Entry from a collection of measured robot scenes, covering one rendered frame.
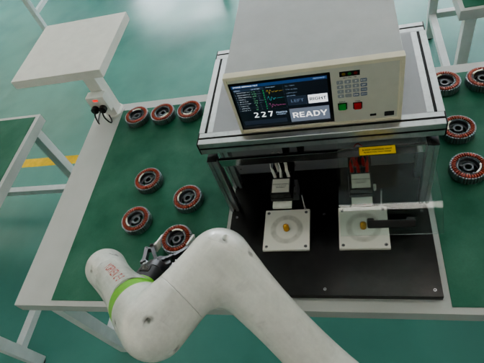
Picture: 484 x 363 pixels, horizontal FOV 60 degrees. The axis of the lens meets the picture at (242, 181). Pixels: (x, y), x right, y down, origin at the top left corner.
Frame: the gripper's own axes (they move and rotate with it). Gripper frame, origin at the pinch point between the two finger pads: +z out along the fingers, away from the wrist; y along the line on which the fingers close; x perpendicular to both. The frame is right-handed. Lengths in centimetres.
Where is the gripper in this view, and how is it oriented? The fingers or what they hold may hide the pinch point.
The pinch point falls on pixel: (176, 240)
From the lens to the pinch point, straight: 150.2
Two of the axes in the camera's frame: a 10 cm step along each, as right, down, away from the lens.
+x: 1.4, 9.1, 3.8
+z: 2.3, -4.1, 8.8
